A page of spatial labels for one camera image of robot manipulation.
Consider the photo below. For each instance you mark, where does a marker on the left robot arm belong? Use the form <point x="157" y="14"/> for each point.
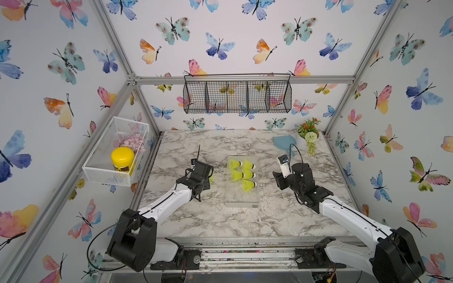
<point x="135" y="242"/>

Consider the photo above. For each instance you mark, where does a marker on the white mesh wall basket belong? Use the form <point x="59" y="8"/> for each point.
<point x="98" y="167"/>

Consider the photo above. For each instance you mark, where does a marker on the yellow shuttlecock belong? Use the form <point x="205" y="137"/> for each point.
<point x="247" y="165"/>
<point x="247" y="185"/>
<point x="248" y="174"/>
<point x="236" y="175"/>
<point x="233" y="164"/>

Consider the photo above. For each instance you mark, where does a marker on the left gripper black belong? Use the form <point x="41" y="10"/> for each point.
<point x="207" y="184"/>

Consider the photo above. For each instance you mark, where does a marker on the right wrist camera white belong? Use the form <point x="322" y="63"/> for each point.
<point x="285" y="165"/>

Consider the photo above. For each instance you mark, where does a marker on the black wire wall basket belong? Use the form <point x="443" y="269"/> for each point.
<point x="237" y="93"/>

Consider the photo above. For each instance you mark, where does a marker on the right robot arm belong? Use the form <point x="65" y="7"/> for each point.
<point x="390" y="255"/>

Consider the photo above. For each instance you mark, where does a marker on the light blue dustpan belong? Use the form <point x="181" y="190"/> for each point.
<point x="284" y="142"/>

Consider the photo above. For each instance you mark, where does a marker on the translucent plastic storage box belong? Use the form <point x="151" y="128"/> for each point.
<point x="235" y="197"/>

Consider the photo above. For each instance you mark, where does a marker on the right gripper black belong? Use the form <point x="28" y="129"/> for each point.
<point x="279" y="180"/>

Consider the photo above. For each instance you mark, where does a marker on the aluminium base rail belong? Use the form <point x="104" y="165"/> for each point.
<point x="266" y="254"/>

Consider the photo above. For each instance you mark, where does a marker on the pink flower ball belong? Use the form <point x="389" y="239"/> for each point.
<point x="134" y="142"/>

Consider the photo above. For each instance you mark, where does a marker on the yellow lidded jar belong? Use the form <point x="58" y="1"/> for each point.
<point x="123" y="159"/>

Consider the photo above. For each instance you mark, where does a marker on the white potted artificial plant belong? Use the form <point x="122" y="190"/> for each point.
<point x="310" y="134"/>

